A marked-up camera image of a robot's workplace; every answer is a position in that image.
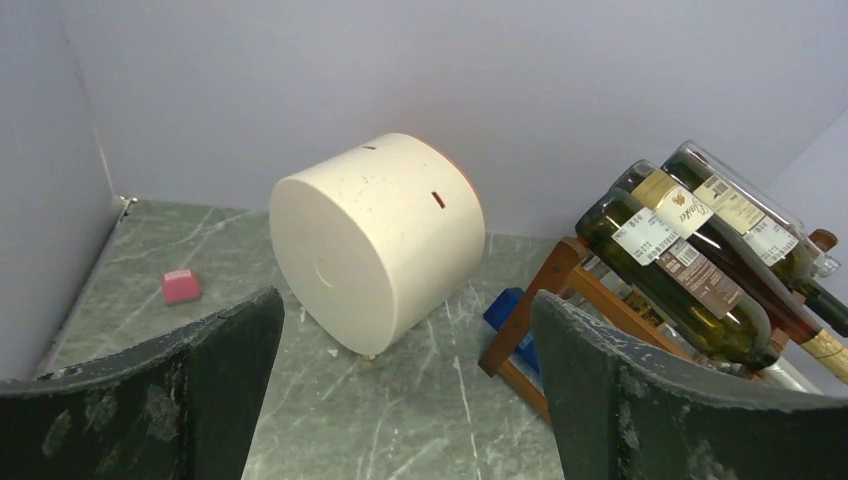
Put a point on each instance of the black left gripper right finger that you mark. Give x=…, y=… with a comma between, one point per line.
x=624, y=409

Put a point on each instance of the brown wooden wine rack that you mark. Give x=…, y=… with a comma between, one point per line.
x=595, y=352

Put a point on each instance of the green wine bottle white label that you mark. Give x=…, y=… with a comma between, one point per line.
x=792, y=272

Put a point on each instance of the clear bottle in lower rack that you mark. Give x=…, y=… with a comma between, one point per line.
x=780, y=374

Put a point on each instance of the blue bottle in rack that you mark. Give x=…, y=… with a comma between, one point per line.
x=512, y=337

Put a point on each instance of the cream cylindrical container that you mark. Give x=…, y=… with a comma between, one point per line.
x=374, y=239

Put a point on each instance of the small pink eraser block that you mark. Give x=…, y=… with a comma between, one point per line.
x=180, y=286

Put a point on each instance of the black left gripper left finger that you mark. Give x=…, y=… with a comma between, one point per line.
x=182, y=405

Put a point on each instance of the dark wine bottle cream label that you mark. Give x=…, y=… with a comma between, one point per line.
x=696, y=222

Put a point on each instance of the green wine bottle brown label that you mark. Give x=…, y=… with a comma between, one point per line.
x=708, y=309

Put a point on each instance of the clear empty glass bottle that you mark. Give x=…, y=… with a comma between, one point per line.
x=782, y=205

